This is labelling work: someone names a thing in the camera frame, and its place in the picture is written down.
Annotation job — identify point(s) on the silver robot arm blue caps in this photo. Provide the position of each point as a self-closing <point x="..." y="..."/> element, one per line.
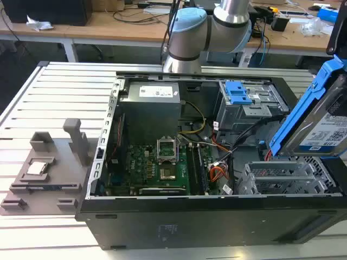
<point x="189" y="35"/>

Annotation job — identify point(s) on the crumpled white paper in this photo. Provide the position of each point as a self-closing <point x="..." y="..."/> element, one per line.
<point x="38" y="23"/>

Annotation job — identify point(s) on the wooden desk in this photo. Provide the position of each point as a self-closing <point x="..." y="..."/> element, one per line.
<point x="122" y="29"/>

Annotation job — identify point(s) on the CPU socket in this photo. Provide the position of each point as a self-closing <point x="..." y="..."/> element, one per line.
<point x="167" y="174"/>

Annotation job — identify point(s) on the small black cube device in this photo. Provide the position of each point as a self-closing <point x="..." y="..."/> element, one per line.
<point x="279" y="23"/>

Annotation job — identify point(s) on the blue plastic bay latch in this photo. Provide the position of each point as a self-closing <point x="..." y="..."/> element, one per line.
<point x="238" y="93"/>

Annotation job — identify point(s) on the black RAM stick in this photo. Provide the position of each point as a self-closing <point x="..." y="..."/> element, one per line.
<point x="199" y="170"/>

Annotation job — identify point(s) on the black box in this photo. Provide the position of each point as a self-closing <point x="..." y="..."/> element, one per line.
<point x="46" y="10"/>

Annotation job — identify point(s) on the black open PC case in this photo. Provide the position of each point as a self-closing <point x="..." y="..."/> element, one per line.
<point x="189" y="222"/>

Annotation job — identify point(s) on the blue cardboard box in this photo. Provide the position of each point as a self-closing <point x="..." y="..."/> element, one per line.
<point x="328" y="20"/>

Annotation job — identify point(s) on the clear plastic bag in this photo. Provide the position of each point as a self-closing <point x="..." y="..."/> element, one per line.
<point x="311" y="26"/>

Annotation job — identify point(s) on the grey parts rack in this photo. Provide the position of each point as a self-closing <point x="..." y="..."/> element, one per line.
<point x="51" y="173"/>

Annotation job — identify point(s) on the grey metal disk bay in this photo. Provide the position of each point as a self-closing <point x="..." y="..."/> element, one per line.
<point x="252" y="111"/>

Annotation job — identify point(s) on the grey power supply unit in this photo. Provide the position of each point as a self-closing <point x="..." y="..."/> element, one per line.
<point x="151" y="113"/>

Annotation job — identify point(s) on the silver CPU chip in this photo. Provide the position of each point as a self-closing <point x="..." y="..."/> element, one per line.
<point x="36" y="168"/>

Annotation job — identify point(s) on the hard disk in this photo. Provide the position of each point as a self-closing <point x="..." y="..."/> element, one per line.
<point x="306" y="119"/>

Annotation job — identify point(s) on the green motherboard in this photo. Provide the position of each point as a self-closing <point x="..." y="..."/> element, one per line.
<point x="141" y="168"/>

